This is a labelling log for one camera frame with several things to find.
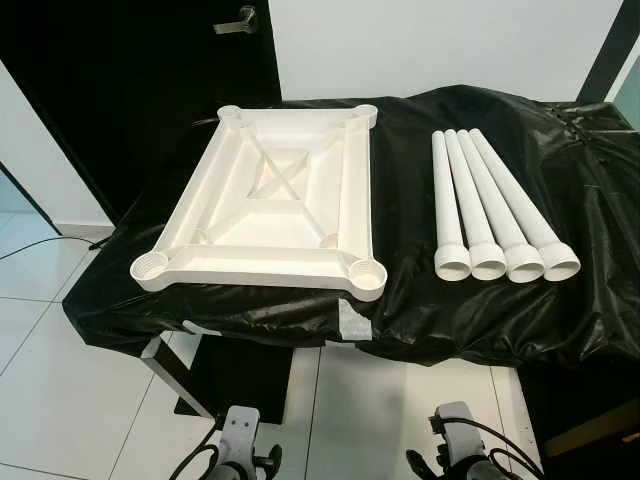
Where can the black plastic cover sheet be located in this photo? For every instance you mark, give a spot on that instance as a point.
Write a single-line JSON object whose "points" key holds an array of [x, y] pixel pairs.
{"points": [[420, 310]]}

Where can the teal glass panel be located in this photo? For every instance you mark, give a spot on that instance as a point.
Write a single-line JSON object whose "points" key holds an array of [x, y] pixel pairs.
{"points": [[631, 100]]}

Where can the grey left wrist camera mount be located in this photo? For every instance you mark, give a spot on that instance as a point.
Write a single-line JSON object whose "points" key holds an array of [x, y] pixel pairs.
{"points": [[238, 435]]}

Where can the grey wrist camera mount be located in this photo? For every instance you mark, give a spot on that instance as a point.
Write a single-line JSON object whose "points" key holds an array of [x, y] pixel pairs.
{"points": [[238, 435], [458, 425]]}

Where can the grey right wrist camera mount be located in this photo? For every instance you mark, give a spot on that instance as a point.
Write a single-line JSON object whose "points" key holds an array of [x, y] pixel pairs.
{"points": [[458, 425]]}

